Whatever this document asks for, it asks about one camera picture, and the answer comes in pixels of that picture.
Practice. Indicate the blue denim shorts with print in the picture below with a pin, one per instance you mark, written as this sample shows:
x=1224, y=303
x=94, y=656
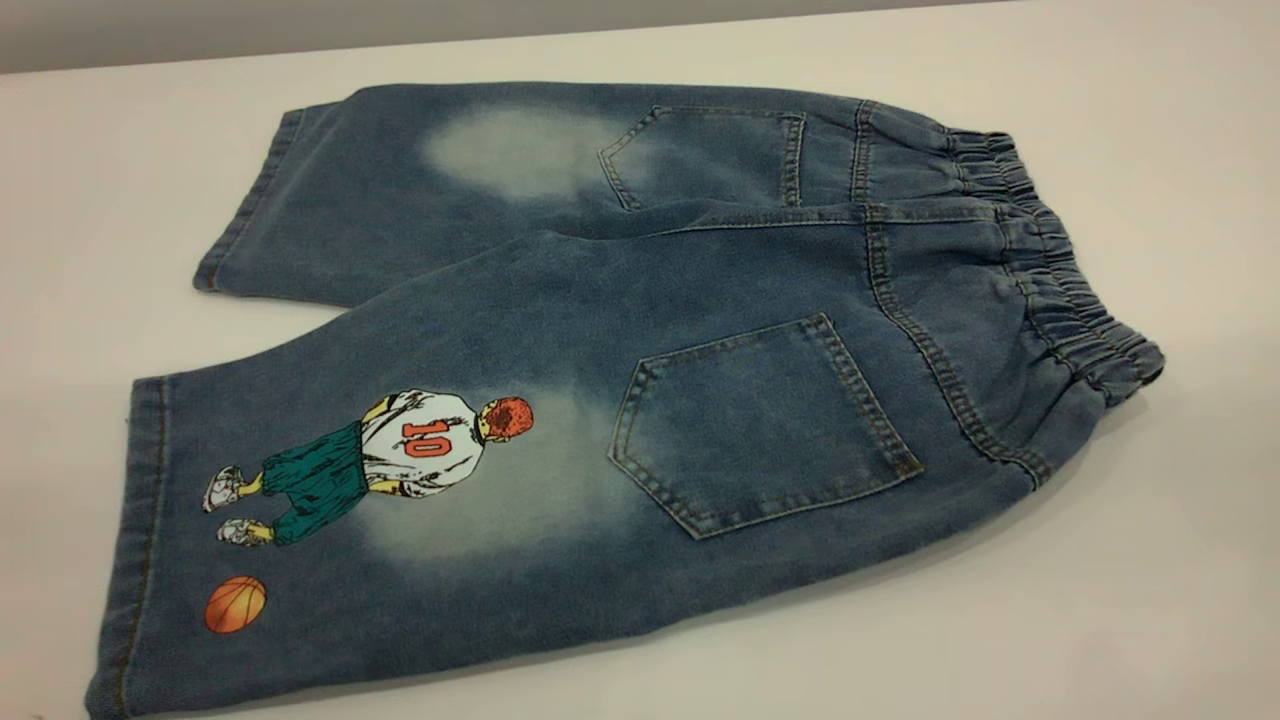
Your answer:
x=700, y=350

